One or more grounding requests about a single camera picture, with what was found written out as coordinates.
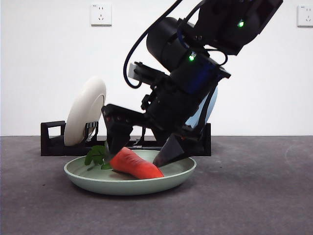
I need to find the orange carrot with green leaves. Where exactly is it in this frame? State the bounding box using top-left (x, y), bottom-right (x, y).
top-left (84, 145), bottom-right (165, 180)

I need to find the green plate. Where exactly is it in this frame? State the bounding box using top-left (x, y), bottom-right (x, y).
top-left (64, 149), bottom-right (198, 196)

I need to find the white plate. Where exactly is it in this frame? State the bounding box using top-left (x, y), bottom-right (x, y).
top-left (64, 76), bottom-right (108, 147)

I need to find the blue plate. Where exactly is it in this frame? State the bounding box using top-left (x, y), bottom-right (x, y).
top-left (184, 85), bottom-right (219, 129)

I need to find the black plate rack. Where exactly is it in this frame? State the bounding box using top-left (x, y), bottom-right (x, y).
top-left (40, 121), bottom-right (211, 157)

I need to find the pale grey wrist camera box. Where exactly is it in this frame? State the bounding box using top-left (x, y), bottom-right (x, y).
top-left (127, 62), bottom-right (143, 81)

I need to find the black camera cable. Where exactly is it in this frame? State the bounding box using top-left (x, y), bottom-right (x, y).
top-left (123, 0), bottom-right (184, 89)

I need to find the white wall socket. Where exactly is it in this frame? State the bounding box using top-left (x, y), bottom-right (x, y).
top-left (297, 5), bottom-right (313, 27)
top-left (90, 3), bottom-right (112, 27)

